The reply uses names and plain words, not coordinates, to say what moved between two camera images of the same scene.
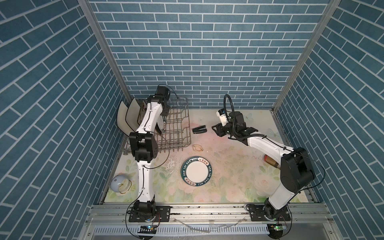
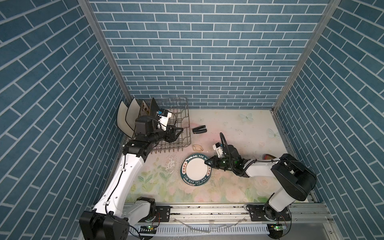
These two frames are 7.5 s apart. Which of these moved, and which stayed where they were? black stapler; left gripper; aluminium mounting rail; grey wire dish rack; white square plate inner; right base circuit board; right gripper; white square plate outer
Moved: right gripper; left gripper
Stayed: grey wire dish rack; white square plate inner; black stapler; right base circuit board; white square plate outer; aluminium mounting rail
